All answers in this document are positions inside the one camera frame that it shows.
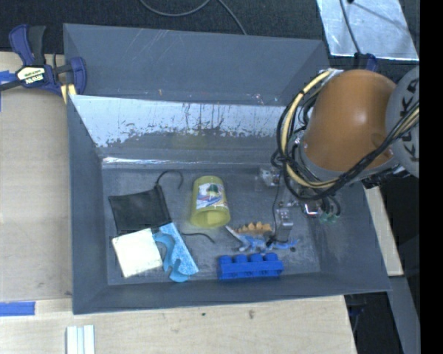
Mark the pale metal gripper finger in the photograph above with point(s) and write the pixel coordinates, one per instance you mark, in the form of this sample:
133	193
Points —
269	177
285	219

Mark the blue and orange toy dinosaur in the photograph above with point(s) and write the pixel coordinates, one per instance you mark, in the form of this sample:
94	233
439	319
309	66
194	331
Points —
256	240

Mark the blue toy building brick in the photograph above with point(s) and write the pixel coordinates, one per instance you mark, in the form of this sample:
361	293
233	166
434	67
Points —
249	267

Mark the yellow printed plastic cup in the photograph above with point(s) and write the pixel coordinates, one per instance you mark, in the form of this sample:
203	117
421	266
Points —
208	201

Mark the blue speckled sponge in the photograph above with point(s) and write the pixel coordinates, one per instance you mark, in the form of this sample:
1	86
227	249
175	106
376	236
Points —
182	254

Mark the light blue curved plastic piece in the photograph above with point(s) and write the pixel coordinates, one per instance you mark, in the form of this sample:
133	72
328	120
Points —
168	262

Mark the grey metal bin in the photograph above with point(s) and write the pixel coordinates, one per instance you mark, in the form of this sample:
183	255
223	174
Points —
214	65

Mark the pale yellow square sponge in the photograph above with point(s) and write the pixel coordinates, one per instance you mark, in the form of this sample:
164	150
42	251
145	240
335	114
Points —
136	253

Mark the pale wood board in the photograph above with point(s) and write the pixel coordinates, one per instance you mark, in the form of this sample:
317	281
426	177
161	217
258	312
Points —
33	183

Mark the black cylinder on white bracket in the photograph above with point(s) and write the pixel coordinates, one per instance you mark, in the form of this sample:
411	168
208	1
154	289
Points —
382	178

